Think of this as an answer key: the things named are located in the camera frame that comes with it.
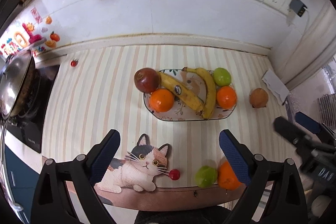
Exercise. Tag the small red cherry tomato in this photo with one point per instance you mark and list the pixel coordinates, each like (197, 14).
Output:
(74, 63)

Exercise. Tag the dark red apple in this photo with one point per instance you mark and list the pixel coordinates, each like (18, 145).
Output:
(146, 80)

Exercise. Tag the grey charger plug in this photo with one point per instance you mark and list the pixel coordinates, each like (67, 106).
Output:
(298, 7)

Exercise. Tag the green apple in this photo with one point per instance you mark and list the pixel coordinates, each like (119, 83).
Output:
(206, 176)
(222, 77)

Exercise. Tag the orange fruit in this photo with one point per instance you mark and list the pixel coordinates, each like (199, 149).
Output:
(161, 100)
(227, 178)
(226, 97)

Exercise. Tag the large yellow banana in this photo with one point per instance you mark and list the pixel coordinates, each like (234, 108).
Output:
(210, 89)

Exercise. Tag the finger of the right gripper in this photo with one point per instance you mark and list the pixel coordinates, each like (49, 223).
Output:
(290, 132)
(321, 130)

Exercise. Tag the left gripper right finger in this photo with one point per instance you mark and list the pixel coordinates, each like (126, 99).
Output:
(286, 202)

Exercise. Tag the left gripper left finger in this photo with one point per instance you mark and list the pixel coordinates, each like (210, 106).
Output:
(52, 203)

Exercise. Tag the floral ceramic tray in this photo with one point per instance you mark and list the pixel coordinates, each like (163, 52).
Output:
(180, 111)

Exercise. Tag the black induction cooker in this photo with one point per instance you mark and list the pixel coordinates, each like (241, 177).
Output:
(27, 126)

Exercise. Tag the white paper towel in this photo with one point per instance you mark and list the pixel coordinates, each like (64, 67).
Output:
(276, 86)

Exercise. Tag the cat shaped mat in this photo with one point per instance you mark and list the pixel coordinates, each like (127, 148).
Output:
(137, 169)

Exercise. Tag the steel pot with lid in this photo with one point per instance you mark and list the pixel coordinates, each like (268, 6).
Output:
(16, 78)

